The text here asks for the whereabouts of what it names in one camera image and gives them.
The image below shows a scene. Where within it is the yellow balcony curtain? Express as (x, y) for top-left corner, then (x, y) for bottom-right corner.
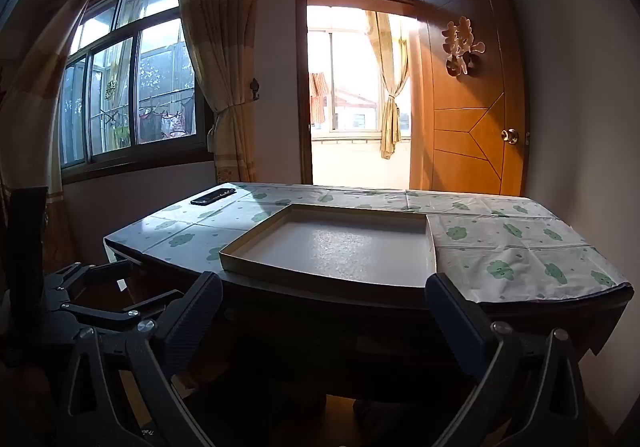
(365, 10), (408, 160)

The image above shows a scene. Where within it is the cloud print tablecloth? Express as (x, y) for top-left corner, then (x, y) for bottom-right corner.
(104, 182), (635, 305)

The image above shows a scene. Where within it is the beige checked curtain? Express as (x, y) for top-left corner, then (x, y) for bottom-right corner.
(175, 0), (271, 184)
(0, 0), (108, 278)

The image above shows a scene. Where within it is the red hanging laundry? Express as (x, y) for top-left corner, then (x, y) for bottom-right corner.
(310, 72), (328, 125)

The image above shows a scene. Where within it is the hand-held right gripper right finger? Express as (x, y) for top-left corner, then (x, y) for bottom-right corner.
(425, 272), (591, 447)

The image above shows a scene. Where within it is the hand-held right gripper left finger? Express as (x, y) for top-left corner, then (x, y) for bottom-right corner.
(59, 271), (226, 447)

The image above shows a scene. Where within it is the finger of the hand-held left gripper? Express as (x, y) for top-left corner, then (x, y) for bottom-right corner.
(60, 289), (186, 328)
(45, 261), (138, 300)

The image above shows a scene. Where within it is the sliding glass window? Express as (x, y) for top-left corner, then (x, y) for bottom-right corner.
(59, 0), (213, 173)

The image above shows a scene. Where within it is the wooden door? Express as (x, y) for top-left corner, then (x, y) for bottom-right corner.
(410, 0), (532, 197)

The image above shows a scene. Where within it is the shallow cardboard box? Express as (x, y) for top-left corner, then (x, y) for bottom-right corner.
(219, 203), (438, 293)

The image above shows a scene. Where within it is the laundry outside window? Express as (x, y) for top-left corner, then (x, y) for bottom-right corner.
(139, 96), (196, 140)

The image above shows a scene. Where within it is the wooden door frame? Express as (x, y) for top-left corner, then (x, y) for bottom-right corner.
(296, 0), (431, 190)

